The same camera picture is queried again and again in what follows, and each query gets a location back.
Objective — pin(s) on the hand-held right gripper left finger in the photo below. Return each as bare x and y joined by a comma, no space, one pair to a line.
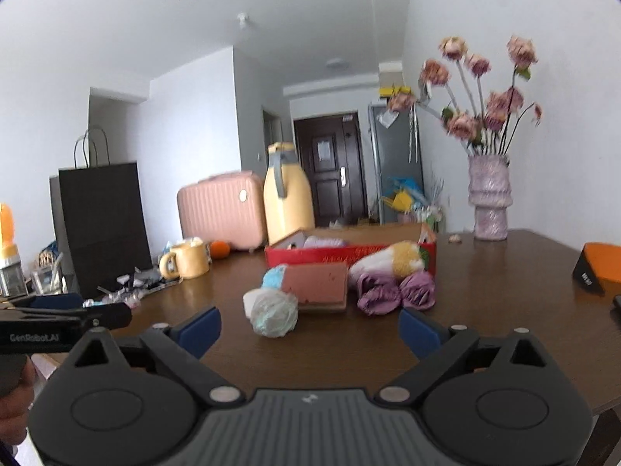
201,326

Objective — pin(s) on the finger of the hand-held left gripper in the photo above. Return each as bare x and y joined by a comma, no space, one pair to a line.
109,315
56,301

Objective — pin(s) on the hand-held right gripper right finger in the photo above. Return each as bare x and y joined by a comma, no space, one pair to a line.
418,329

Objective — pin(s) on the purple plush slipper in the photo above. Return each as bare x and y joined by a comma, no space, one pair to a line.
418,291

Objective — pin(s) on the purple sock pair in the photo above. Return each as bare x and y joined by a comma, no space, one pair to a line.
378,293

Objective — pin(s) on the white sock ball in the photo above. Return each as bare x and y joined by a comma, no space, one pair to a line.
271,313

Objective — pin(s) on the yellow polka dot sock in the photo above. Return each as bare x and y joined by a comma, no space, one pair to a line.
388,259

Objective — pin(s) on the red cardboard box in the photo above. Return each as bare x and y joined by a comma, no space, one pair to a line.
339,254

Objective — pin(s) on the person's left hand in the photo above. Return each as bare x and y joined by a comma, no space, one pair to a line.
19,417

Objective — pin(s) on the pile of small clutter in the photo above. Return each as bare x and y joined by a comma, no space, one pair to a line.
128,286

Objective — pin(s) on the yellow mug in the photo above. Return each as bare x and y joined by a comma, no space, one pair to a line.
189,258

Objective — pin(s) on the orange fruit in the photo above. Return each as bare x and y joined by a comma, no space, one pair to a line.
219,249

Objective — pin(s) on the orange bottle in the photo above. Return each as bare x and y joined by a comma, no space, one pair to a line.
7,233

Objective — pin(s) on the black paper bag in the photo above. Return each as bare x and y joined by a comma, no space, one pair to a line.
104,228

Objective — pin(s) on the pink suitcase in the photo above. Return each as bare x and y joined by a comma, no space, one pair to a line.
220,213

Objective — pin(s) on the pile of colourful toys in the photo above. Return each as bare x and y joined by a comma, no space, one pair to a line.
412,201

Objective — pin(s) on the lilac cloth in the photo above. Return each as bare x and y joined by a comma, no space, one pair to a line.
324,241

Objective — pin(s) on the lilac ribbed vase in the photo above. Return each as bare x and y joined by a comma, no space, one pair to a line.
490,194

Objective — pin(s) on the yellow thermos jug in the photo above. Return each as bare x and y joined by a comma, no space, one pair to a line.
288,199

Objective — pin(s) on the grey refrigerator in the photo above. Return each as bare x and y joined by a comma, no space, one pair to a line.
395,155

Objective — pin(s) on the dark brown door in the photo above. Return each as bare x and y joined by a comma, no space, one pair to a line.
330,170

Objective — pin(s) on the orange and black box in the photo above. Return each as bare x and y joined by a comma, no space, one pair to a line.
599,262

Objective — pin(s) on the dried pink flowers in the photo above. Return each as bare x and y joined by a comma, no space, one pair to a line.
485,107

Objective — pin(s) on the yellow box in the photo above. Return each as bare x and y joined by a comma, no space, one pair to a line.
394,91

